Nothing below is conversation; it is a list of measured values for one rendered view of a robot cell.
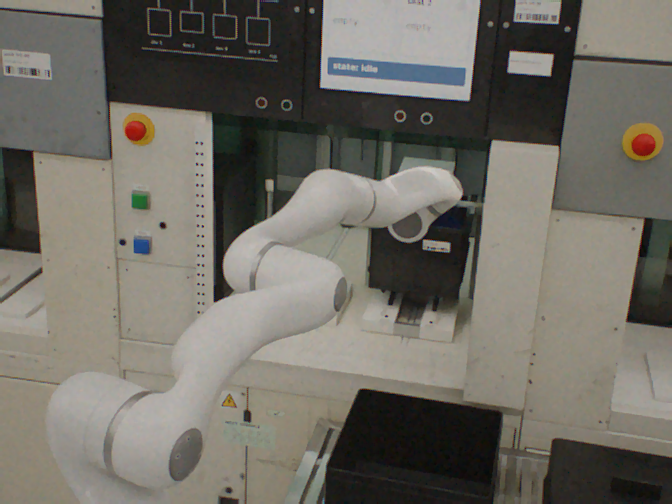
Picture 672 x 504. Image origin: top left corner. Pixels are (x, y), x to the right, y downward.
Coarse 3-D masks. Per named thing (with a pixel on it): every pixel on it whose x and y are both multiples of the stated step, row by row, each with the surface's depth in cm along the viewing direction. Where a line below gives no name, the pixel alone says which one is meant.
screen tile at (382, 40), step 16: (336, 0) 172; (352, 0) 172; (368, 0) 171; (384, 16) 171; (336, 32) 174; (352, 32) 174; (368, 32) 173; (384, 32) 172; (336, 48) 175; (352, 48) 175; (368, 48) 174; (384, 48) 173
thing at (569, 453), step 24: (552, 456) 176; (576, 456) 177; (600, 456) 177; (624, 456) 178; (648, 456) 178; (552, 480) 169; (576, 480) 170; (600, 480) 170; (624, 480) 166; (648, 480) 166
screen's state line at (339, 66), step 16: (336, 64) 176; (352, 64) 176; (368, 64) 175; (384, 64) 174; (400, 64) 174; (416, 64) 173; (400, 80) 175; (416, 80) 174; (432, 80) 174; (448, 80) 173; (464, 80) 173
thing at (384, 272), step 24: (408, 168) 215; (384, 240) 215; (432, 240) 212; (456, 240) 211; (384, 264) 218; (408, 264) 216; (432, 264) 215; (456, 264) 214; (384, 288) 220; (408, 288) 219; (432, 288) 218; (456, 288) 216
